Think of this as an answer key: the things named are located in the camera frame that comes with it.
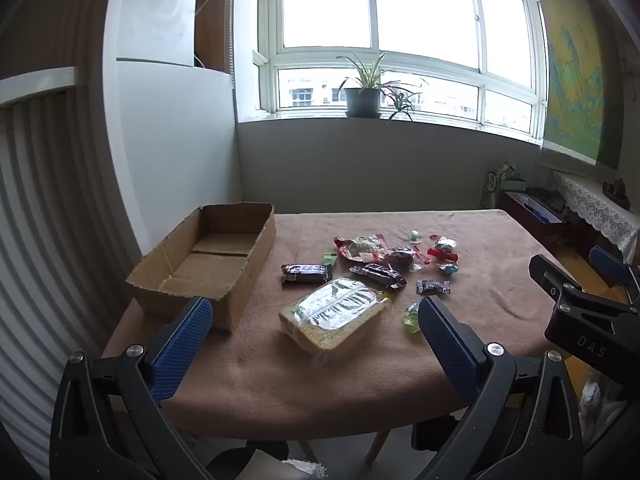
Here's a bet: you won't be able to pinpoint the dark glossy snack packet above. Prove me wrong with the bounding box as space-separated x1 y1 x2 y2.
348 263 407 290

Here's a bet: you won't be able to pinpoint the white ribbed panel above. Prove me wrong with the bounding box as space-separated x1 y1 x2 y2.
0 0 146 461

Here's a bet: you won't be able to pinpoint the red clear dark snack packet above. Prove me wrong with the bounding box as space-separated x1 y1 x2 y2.
426 234 460 264

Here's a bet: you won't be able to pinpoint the green printed bag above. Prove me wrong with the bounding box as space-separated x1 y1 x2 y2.
480 161 521 209

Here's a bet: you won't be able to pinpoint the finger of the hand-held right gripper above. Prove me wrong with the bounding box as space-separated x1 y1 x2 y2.
529 254 640 318
589 246 640 293

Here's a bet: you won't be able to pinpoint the wooden table leg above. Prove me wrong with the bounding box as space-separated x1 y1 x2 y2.
365 429 397 465

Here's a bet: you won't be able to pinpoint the white cabinet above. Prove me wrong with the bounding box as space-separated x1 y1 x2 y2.
102 0 237 261

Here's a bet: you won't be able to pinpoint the white framed window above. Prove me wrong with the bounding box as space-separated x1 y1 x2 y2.
257 0 548 143

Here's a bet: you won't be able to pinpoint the large clear bread packet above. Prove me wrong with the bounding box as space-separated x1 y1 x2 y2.
278 276 394 354

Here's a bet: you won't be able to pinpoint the dark ornament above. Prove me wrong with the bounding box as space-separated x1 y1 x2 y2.
602 177 632 211

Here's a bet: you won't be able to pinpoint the potted spider plant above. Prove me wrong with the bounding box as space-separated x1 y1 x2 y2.
336 50 432 122

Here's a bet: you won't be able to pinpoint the dark wooden cabinet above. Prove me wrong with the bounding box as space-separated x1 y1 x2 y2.
497 187 576 256

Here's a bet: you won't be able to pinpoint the dark chocolate bar packet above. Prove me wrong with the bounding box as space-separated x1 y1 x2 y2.
280 263 334 286

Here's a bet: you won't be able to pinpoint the red clear jujube packet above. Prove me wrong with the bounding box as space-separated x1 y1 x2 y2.
384 246 432 272

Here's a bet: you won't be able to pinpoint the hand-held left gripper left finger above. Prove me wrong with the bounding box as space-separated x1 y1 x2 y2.
49 296 216 480

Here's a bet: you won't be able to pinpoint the cardboard box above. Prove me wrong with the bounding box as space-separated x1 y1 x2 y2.
125 202 277 333

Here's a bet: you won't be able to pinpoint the white lace cloth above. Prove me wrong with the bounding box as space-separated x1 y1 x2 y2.
552 170 640 263

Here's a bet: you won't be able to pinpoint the white bead chain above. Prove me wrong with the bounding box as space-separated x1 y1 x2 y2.
227 0 236 78

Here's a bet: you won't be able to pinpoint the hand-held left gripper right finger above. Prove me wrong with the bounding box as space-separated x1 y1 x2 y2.
417 295 587 480

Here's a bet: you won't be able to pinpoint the person's right hand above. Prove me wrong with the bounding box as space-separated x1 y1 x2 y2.
579 376 633 443

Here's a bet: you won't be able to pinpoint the wall map poster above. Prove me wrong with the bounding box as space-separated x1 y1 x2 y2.
530 0 626 171

